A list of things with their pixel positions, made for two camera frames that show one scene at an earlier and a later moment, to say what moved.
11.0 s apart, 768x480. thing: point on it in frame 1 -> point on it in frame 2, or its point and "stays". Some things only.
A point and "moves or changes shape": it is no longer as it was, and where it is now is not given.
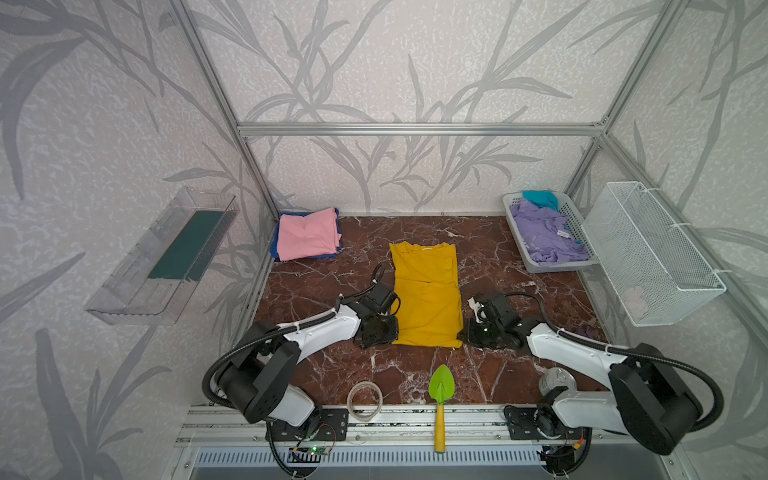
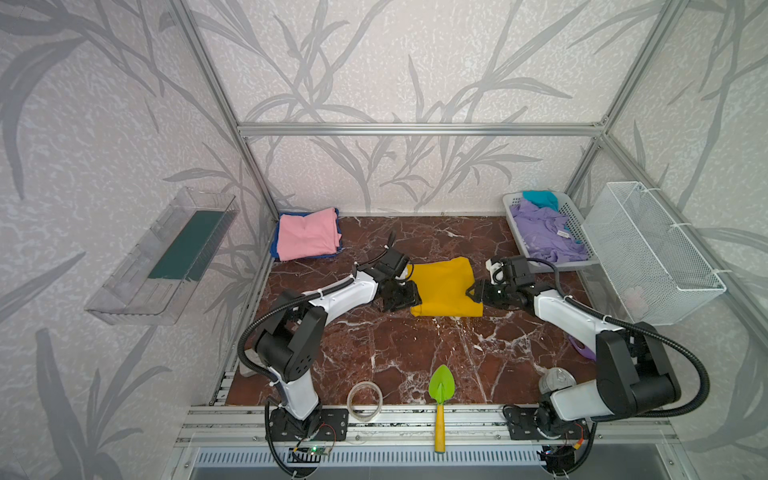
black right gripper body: x=477 y=332 -> x=486 y=291
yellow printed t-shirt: x=426 y=281 moves or changes shape
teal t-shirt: x=542 y=198 stays
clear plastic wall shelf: x=165 y=269 stays
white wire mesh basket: x=654 y=270 stays
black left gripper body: x=379 y=330 -> x=402 y=294
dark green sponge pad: x=189 y=253 stays
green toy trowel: x=441 y=386 stays
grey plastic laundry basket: x=550 y=231 stays
